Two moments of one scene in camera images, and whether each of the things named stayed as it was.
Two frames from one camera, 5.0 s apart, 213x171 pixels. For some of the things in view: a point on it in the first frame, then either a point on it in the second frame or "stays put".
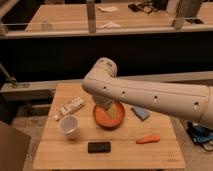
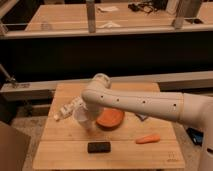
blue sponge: (141, 113) stays put
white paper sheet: (107, 9) stays put
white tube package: (70, 107) stays put
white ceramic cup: (70, 126) -> (81, 114)
